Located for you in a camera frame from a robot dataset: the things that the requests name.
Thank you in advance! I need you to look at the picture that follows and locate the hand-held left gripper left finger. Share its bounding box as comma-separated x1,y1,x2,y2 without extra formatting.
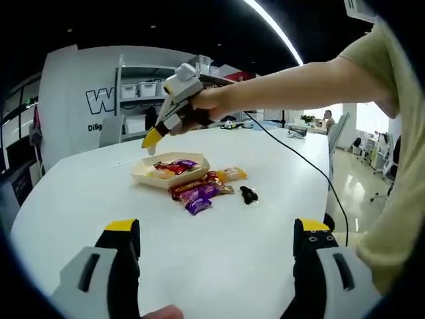
51,218,142,319

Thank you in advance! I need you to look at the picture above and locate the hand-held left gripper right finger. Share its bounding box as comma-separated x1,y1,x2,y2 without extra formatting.
287,217,383,319

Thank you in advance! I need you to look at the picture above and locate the cream hexagonal container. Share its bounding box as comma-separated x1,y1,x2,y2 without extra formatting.
129,152,212,189

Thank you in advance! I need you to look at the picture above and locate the pile of food snacks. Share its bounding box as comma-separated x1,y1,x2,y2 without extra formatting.
147,159,248,217

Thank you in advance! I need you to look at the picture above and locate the black food snack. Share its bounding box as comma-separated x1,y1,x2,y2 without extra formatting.
239,185,259,205

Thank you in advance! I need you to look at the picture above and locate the person's right hand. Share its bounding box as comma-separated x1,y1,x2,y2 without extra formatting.
179,86,240,130

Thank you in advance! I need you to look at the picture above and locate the person's left hand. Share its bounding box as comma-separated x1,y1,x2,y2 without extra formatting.
141,304,184,319

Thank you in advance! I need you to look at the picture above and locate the grey chair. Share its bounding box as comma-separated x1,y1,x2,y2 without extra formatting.
98,114,126,148

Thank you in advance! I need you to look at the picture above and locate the grey metal storage shelf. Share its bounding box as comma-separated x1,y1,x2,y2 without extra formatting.
114,53,253,134

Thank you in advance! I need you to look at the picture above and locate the light blue box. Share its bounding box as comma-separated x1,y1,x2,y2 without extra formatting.
254,119,283,129

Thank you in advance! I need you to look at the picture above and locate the white lettered display panel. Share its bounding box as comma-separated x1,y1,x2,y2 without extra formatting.
39,45,180,167

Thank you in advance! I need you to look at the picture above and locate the ceiling light strip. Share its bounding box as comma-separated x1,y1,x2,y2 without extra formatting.
244,0,305,66

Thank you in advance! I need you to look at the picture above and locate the clothes stand with hanging clothes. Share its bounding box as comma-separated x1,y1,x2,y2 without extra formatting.
29,106,44,173

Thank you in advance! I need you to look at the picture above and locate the grey counter with dark label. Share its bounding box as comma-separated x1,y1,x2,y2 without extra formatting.
0,156,44,207

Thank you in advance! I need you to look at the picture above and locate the white office chair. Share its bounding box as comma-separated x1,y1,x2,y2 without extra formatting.
371,134,402,203

